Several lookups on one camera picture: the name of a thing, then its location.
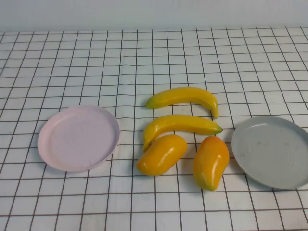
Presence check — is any yellow banana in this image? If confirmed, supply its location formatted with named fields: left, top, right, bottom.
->
left=143, top=114, right=223, bottom=152
left=145, top=86, right=219, bottom=119

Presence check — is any yellow mango with orange end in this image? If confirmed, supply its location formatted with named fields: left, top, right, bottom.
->
left=192, top=136, right=230, bottom=192

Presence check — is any pink round plate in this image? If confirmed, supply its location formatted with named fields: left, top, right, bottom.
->
left=37, top=104, right=121, bottom=173

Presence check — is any grey round plate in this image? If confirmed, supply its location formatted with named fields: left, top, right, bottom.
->
left=231, top=115, right=308, bottom=190

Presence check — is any white black-grid tablecloth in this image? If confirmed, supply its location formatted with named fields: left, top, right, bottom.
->
left=0, top=26, right=308, bottom=231

